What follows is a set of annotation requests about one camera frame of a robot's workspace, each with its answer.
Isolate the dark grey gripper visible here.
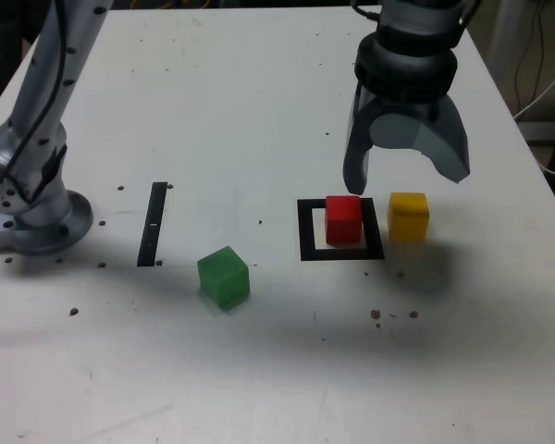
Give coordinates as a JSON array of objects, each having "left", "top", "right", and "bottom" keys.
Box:
[{"left": 340, "top": 81, "right": 472, "bottom": 196}]

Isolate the green cube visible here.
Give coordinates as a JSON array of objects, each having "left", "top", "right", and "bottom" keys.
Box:
[{"left": 196, "top": 245, "right": 252, "bottom": 312}]

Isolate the thin black cable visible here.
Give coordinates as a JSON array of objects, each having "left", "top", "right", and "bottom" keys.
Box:
[{"left": 512, "top": 0, "right": 546, "bottom": 108}]

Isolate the red cube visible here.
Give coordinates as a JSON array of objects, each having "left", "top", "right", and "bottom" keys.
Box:
[{"left": 325, "top": 194, "right": 363, "bottom": 246}]

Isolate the black tape strip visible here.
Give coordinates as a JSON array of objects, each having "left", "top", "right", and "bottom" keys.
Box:
[{"left": 137, "top": 181, "right": 168, "bottom": 268}]

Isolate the white cable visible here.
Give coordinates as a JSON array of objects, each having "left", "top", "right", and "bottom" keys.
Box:
[{"left": 512, "top": 58, "right": 555, "bottom": 178}]

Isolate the yellow cube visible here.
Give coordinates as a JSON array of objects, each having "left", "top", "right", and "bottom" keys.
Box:
[{"left": 387, "top": 191, "right": 430, "bottom": 242}]

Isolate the black tape square outline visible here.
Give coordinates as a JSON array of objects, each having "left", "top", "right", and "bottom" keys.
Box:
[{"left": 297, "top": 197, "right": 386, "bottom": 262}]

